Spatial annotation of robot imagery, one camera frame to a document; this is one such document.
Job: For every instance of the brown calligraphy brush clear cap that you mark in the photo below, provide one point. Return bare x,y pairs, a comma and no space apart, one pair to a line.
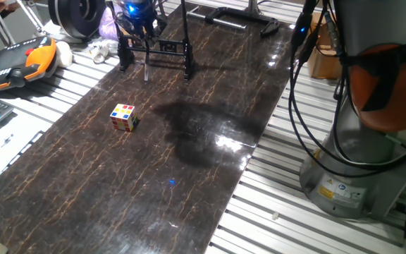
146,72

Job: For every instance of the open brown cardboard box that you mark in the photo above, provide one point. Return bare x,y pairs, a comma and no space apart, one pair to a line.
321,60

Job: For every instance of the black clamp with silver rod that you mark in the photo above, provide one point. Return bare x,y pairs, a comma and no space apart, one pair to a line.
270,28

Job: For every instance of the dark marble pattern mat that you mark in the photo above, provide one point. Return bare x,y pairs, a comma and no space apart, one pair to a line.
118,194

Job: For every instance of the purple plastic bag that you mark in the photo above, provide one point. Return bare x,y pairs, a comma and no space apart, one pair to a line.
107,26

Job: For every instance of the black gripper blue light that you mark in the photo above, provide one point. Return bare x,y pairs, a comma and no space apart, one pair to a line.
136,16

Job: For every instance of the white rubiks cube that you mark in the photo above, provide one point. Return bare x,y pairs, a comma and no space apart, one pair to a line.
123,118

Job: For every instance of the orange and black teach pendant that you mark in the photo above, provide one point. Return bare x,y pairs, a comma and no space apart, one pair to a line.
16,67

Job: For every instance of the silver aluminium frame pole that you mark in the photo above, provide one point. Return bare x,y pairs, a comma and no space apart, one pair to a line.
254,6

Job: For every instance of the black pen rack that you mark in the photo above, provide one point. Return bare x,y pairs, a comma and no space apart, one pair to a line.
187,53

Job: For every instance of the white egg shaped object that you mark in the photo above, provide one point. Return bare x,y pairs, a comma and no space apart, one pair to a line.
64,54

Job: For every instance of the large white paper sheet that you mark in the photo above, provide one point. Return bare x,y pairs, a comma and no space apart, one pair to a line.
2,158

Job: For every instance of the black filament spool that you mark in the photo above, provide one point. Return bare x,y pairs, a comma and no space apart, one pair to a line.
65,17

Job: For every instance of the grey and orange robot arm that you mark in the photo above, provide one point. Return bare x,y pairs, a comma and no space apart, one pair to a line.
382,88

